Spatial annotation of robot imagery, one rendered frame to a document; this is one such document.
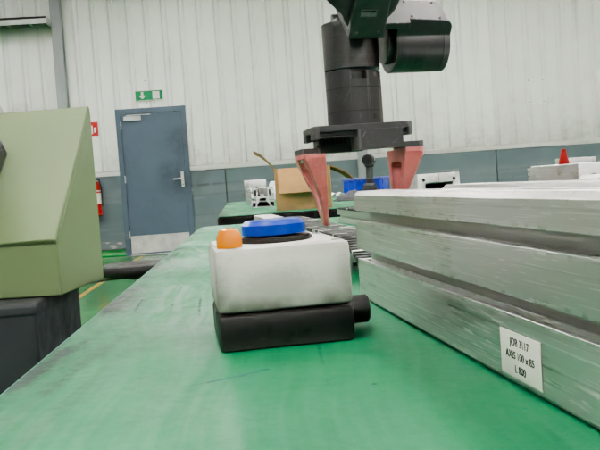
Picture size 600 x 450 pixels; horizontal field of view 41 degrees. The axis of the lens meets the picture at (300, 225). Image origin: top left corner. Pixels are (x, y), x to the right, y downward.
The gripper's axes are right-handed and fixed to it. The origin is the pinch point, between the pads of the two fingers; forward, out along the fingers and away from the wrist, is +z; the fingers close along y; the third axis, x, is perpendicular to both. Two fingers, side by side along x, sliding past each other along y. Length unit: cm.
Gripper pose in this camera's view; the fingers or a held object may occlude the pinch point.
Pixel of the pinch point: (362, 214)
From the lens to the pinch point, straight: 83.1
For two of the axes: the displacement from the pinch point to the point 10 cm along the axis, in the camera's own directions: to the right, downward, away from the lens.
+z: 0.7, 10.0, 0.5
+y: 9.8, -0.8, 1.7
